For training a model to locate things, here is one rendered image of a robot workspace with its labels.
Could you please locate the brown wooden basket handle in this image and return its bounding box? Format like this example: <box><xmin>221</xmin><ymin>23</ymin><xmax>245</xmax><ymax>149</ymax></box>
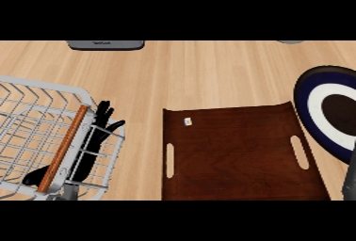
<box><xmin>35</xmin><ymin>104</ymin><xmax>90</xmax><ymax>194</ymax></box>

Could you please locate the dark grey appliance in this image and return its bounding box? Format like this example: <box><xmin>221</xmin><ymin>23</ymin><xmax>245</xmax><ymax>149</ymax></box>
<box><xmin>65</xmin><ymin>40</ymin><xmax>146</xmax><ymax>52</ymax></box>

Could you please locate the blue and white plate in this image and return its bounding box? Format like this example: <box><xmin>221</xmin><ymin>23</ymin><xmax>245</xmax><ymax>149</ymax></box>
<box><xmin>292</xmin><ymin>64</ymin><xmax>356</xmax><ymax>166</ymax></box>

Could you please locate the dark brown wooden tray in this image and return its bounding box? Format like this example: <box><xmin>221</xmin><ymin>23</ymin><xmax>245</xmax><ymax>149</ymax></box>
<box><xmin>159</xmin><ymin>100</ymin><xmax>332</xmax><ymax>201</ymax></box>

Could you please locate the white wire basket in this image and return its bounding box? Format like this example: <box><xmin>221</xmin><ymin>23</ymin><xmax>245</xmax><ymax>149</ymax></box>
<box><xmin>0</xmin><ymin>74</ymin><xmax>128</xmax><ymax>201</ymax></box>

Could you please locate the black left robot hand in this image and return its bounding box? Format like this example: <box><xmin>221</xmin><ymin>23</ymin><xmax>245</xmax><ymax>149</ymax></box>
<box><xmin>20</xmin><ymin>100</ymin><xmax>127</xmax><ymax>186</ymax></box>

